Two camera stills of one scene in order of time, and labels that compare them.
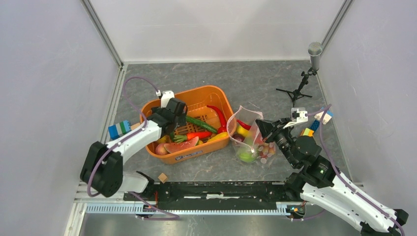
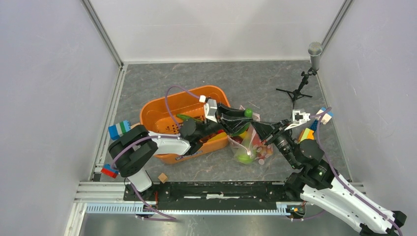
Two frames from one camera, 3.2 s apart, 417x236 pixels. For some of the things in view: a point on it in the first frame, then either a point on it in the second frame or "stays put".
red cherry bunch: [267, 149] stays put
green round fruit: [247, 157] stays put
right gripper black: [268, 129] stays put
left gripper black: [181, 120] to [233, 125]
